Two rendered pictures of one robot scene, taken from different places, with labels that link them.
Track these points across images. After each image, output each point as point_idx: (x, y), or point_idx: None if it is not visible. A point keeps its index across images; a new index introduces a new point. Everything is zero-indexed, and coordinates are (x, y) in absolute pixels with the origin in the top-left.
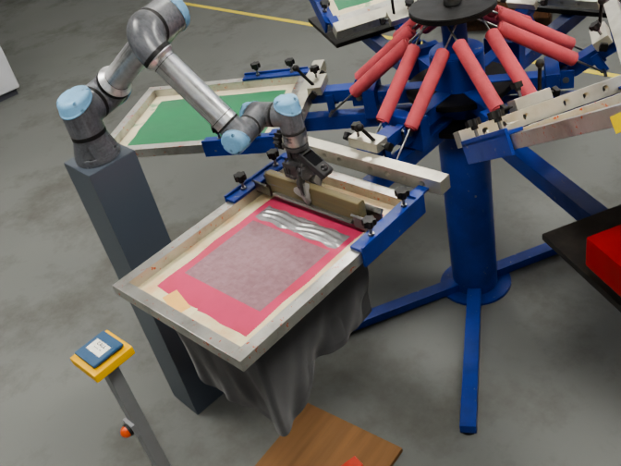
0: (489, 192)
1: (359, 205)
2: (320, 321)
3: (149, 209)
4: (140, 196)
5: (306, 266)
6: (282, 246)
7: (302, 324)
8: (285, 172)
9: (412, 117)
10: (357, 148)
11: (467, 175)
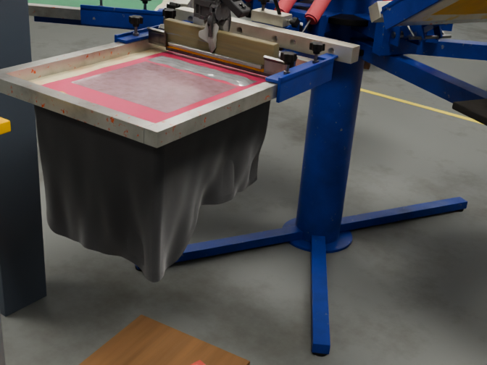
0: (352, 130)
1: (275, 48)
2: (218, 155)
3: (22, 38)
4: (17, 19)
5: (214, 93)
6: (182, 79)
7: (205, 145)
8: (194, 11)
9: (314, 9)
10: (259, 22)
11: (338, 104)
